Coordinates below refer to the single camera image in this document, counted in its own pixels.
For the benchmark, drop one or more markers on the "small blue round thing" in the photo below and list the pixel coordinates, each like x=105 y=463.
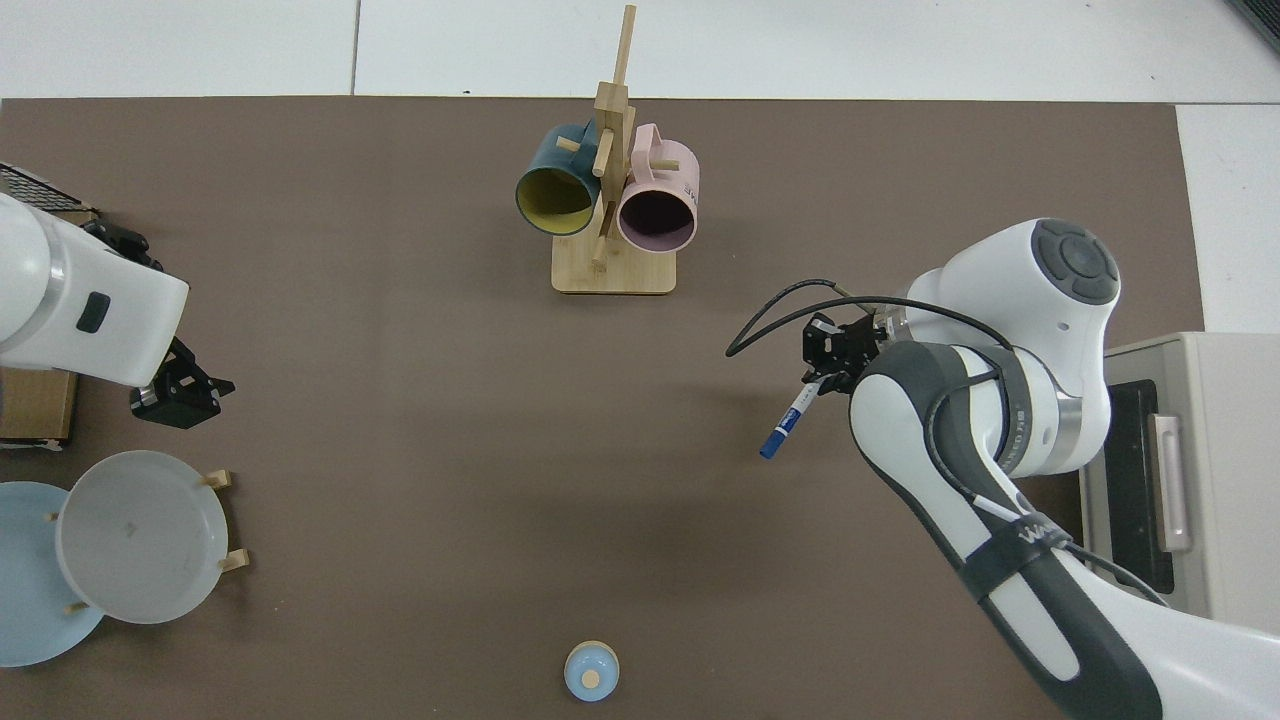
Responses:
x=590 y=668

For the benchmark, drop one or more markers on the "dark corner panel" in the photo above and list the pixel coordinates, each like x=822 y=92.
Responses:
x=1262 y=18

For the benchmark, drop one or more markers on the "wooden cup stand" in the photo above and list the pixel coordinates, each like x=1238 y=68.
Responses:
x=612 y=272

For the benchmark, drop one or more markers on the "brown table cloth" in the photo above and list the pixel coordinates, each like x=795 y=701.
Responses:
x=500 y=450

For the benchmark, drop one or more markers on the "pale toaster oven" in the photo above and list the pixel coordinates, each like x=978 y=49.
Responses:
x=1220 y=480

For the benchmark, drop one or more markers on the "blue and white marker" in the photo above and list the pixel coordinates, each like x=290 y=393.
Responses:
x=785 y=425

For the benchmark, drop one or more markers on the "pink cup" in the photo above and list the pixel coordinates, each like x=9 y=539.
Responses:
x=672 y=180

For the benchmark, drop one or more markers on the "wooden plate rack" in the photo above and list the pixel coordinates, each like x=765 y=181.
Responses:
x=218 y=479

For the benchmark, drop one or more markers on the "dark teal cup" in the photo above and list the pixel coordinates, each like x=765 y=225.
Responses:
x=555 y=160

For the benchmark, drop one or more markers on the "light blue plate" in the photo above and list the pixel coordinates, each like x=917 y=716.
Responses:
x=30 y=600

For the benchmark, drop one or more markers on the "grey plate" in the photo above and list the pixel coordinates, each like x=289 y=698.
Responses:
x=140 y=540

